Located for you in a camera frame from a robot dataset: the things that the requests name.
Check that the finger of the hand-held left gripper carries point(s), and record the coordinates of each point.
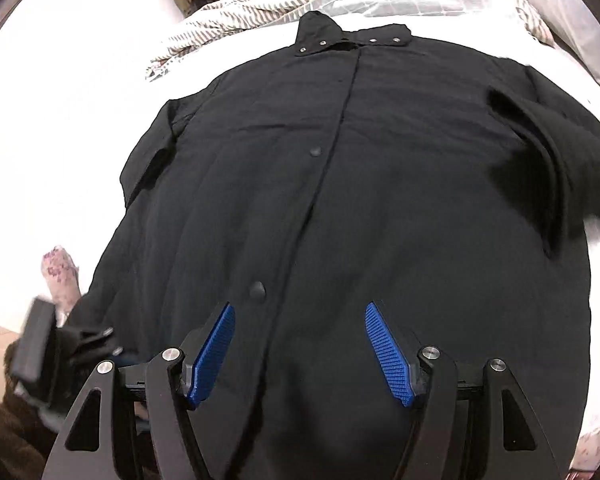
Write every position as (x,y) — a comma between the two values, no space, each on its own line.
(92,336)
(105,354)

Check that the light-coloured pillow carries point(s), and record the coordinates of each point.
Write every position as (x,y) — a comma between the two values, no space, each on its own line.
(555,10)

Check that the striped duvet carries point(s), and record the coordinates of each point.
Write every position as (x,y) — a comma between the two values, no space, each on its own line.
(220,25)

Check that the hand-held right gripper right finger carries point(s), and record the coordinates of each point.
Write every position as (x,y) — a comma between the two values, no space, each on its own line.
(387,355)

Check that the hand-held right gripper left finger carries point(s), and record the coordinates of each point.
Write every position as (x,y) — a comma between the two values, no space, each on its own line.
(212,355)

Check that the black jacket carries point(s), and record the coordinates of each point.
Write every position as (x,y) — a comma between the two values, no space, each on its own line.
(330,185)

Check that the white bed sheet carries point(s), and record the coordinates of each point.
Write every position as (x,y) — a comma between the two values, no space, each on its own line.
(55,135)

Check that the pink floral cloth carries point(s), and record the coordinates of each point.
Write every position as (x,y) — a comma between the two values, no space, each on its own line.
(57,272)
(595,445)

